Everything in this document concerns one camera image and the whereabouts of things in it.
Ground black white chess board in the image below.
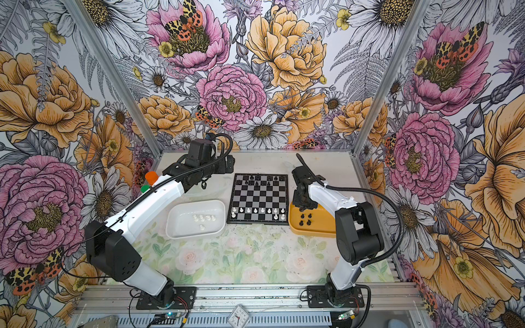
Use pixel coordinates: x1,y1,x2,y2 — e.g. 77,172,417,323
226,173,290,226

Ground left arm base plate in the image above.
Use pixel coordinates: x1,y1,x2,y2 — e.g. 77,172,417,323
135,286,198,310

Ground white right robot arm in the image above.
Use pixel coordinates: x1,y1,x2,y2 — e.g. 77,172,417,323
292,165,384,305

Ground white rectangular tray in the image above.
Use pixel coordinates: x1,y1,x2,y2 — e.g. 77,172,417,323
165,200,226,241

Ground green capped white bottle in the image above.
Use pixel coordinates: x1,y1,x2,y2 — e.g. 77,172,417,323
140,184,150,194

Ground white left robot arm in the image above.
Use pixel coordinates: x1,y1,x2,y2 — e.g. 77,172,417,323
85,133,235,308

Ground aluminium front rail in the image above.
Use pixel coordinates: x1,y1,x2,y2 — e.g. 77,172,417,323
75,282,424,314

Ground yellow rectangular tray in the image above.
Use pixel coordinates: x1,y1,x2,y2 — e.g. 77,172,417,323
288,204,336,239

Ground small white clock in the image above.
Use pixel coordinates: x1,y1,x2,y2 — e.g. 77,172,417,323
228,304,250,328

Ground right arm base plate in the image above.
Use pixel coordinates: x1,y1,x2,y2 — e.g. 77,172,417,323
306,284,365,308

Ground orange capped bottle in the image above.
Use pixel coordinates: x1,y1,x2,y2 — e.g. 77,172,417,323
144,171,159,186

